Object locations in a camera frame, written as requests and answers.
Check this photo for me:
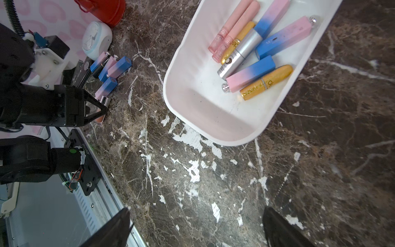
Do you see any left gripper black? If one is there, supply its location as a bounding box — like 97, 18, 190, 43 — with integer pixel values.
1, 84, 108, 128

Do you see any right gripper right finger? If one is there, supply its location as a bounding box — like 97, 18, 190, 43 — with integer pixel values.
262, 206, 315, 247

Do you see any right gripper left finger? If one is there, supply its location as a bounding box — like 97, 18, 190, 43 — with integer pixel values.
80, 207, 134, 247

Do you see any dark metallic lipstick tube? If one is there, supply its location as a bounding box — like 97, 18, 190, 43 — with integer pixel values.
90, 51, 111, 78

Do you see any white storage box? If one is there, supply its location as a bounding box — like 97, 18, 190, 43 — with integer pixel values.
163, 1, 340, 146

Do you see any gold glitter lipstick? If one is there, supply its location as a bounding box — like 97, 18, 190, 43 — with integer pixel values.
240, 65, 293, 100

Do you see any silver lipstick tube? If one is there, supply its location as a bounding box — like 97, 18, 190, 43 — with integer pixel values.
218, 28, 263, 80

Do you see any thin gold lipstick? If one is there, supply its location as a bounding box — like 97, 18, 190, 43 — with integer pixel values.
221, 21, 256, 64

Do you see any pink blue square lipstick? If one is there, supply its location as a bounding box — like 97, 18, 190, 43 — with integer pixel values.
222, 55, 276, 93

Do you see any pink lip gloss tube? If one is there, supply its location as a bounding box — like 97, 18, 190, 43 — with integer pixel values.
212, 1, 260, 63
208, 0, 252, 54

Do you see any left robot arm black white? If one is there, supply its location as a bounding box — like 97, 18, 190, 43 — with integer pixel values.
1, 1, 108, 195

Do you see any red pencil cup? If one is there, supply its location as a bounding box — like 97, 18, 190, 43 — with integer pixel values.
74, 0, 126, 28

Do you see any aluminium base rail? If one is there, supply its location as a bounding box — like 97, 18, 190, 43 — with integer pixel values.
1, 128, 146, 247

